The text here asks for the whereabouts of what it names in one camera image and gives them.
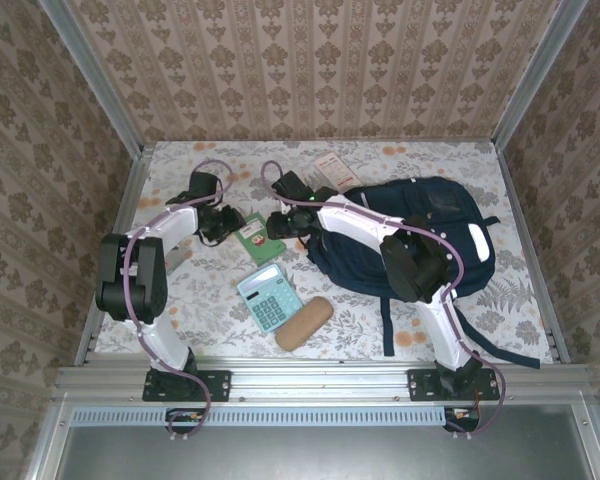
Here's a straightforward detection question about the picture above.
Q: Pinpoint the green notebook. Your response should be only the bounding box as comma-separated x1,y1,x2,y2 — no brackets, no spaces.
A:
234,214,287,267

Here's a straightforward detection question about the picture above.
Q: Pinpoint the white and red packet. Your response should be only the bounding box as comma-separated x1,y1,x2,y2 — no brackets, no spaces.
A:
312,154,357,189

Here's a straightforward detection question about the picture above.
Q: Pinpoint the teal calculator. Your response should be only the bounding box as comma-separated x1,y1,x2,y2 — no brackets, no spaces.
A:
236,263,305,335

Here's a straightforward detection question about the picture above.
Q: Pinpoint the brown cork glasses case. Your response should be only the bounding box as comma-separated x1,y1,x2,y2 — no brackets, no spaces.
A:
274,295,335,351

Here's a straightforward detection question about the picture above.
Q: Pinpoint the navy blue backpack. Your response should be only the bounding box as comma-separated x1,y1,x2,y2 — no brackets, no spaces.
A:
304,175,542,371

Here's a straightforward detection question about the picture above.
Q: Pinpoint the grey metal panel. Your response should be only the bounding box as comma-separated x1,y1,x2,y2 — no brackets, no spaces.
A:
54,405,599,480

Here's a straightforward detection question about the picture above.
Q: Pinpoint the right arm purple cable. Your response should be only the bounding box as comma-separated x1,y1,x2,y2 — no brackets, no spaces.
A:
259,159,509,441

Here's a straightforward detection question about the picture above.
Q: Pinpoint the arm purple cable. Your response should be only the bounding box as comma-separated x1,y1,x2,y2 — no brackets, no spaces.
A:
122,158,239,444
259,159,509,441

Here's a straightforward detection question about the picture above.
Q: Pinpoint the thin aluminium table rail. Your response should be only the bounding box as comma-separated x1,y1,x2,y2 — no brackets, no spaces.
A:
142,135,496,150

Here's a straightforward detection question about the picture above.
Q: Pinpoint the aluminium table side rail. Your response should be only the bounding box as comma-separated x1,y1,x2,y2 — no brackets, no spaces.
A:
489,144,572,364
73,149,149,366

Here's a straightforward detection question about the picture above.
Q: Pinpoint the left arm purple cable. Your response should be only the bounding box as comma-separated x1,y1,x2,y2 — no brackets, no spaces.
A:
122,158,239,444

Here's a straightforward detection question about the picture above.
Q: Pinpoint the aluminium frame post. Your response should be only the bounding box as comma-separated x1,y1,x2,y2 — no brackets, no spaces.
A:
490,0,589,151
37,0,146,157

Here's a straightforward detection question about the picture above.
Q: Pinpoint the wide aluminium frame rail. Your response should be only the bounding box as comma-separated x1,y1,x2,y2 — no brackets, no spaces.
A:
54,363,592,401

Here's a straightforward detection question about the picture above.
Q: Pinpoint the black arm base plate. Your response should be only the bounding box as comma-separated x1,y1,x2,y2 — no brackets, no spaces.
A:
407,368,501,403
142,369,231,403

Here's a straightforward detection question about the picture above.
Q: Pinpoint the slotted grey cable duct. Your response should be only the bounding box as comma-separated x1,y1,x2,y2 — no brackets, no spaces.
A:
72,405,446,427

